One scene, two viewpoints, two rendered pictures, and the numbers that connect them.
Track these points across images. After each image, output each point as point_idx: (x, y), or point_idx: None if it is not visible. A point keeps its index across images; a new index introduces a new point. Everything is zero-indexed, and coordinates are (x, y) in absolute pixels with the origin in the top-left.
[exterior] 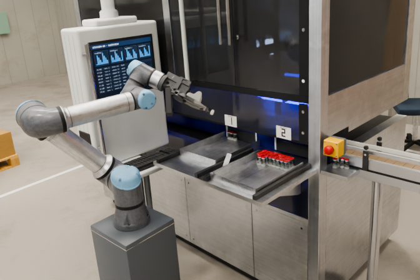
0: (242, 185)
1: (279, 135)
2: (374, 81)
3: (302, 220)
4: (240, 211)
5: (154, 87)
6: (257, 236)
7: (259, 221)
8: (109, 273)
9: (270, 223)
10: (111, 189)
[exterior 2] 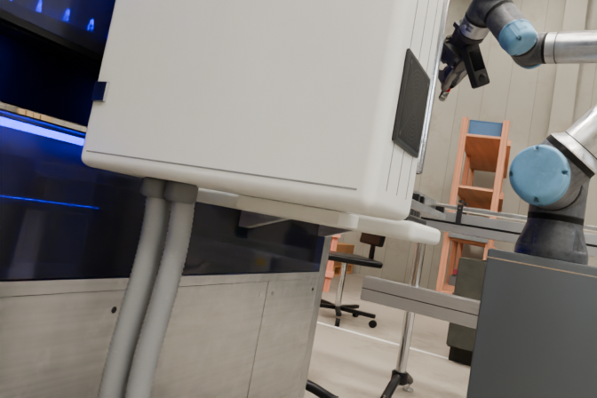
0: (432, 201)
1: None
2: None
3: (315, 275)
4: (249, 313)
5: (487, 35)
6: (261, 348)
7: (270, 314)
8: None
9: (283, 306)
10: (585, 190)
